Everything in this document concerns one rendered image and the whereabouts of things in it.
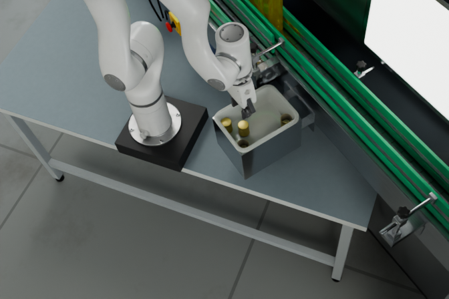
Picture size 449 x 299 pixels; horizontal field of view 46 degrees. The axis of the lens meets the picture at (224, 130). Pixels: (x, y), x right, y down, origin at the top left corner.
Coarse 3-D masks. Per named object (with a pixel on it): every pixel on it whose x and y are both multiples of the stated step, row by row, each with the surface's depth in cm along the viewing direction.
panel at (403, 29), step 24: (384, 0) 137; (408, 0) 129; (432, 0) 121; (384, 24) 142; (408, 24) 133; (432, 24) 125; (384, 48) 148; (408, 48) 138; (432, 48) 130; (408, 72) 144; (432, 72) 135; (432, 96) 140
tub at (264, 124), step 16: (256, 96) 170; (272, 96) 172; (224, 112) 167; (240, 112) 171; (256, 112) 173; (272, 112) 173; (288, 112) 167; (224, 128) 163; (256, 128) 170; (272, 128) 169; (256, 144) 158
